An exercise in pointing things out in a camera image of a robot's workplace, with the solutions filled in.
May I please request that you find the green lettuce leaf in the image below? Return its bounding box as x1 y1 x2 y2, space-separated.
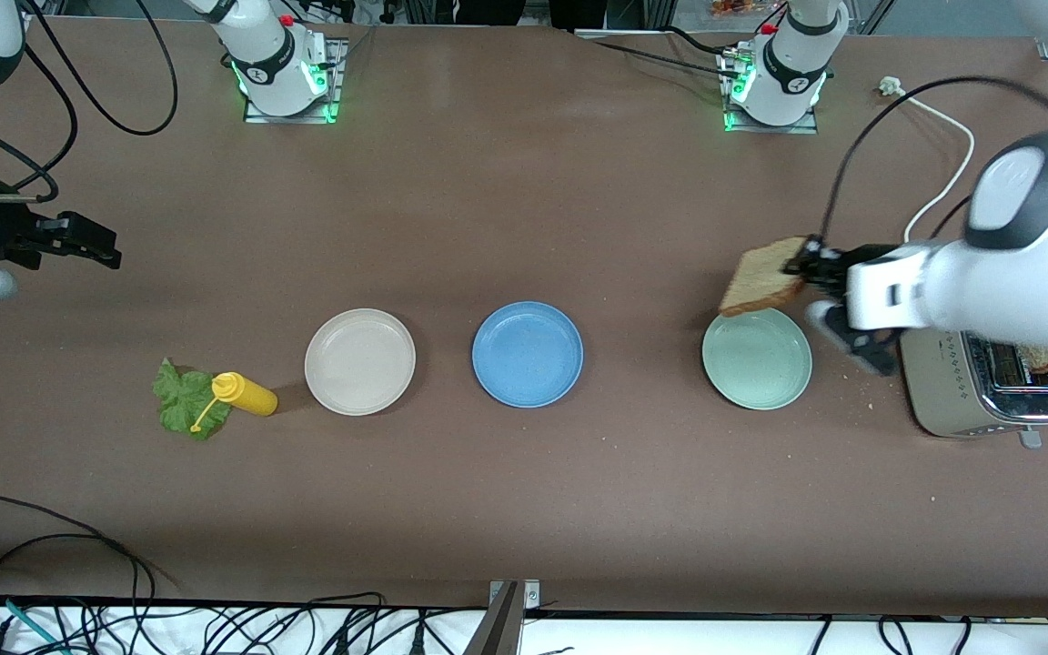
153 358 234 441

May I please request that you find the yellow mustard squeeze bottle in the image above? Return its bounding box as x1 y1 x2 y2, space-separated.
190 371 279 434

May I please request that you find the pale green round plate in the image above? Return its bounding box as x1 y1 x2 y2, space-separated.
701 306 813 411

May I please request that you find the beige round plate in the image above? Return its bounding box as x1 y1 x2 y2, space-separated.
304 308 417 417

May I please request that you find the blue round plate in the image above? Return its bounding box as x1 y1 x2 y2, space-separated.
472 301 585 408

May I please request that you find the silver two-slot toaster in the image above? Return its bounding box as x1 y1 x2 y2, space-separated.
897 326 1048 449

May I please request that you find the orange food packet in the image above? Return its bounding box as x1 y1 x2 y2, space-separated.
710 0 784 19

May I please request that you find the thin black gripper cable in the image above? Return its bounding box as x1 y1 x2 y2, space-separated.
0 45 79 205

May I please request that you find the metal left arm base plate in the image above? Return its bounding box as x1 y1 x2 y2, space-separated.
722 45 821 135

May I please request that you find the black right arm loop cable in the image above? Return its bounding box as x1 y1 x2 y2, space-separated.
22 0 179 137

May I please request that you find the white toaster power cable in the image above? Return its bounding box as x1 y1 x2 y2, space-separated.
879 76 977 245

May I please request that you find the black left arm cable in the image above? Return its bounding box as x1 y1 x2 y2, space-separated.
818 76 1048 245

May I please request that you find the black base cable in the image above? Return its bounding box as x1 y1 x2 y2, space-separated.
592 38 743 81

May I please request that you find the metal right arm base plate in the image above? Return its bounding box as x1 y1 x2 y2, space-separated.
244 38 346 124

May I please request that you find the teal cable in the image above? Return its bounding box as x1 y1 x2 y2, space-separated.
0 591 66 655

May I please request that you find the metal table edge bracket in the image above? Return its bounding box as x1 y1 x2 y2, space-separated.
463 579 543 655

